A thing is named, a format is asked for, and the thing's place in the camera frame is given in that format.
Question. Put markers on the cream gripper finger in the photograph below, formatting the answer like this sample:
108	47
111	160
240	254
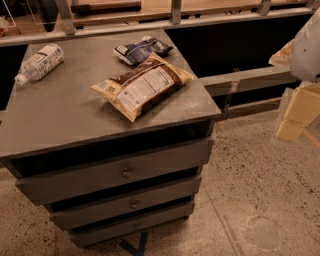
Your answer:
303	108

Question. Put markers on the brown and yellow chip bag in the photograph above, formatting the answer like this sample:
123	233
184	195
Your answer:
136	91

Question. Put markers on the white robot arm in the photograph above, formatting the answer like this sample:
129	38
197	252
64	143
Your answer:
305	51

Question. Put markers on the blue chip bag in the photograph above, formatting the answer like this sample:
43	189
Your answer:
135	53

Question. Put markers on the clear plastic water bottle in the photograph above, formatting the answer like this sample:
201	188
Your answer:
40	64

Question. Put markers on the middle grey drawer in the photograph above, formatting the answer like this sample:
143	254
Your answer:
70	219

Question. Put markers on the grey drawer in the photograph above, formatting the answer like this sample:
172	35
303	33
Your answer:
70	219
134	224
61	185

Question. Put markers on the grey drawer cabinet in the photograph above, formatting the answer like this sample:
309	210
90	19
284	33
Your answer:
61	124

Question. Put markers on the bottom grey drawer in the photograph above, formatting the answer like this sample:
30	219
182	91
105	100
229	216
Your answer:
134	224

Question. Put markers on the top grey drawer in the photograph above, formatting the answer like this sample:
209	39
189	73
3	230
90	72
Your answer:
61	185

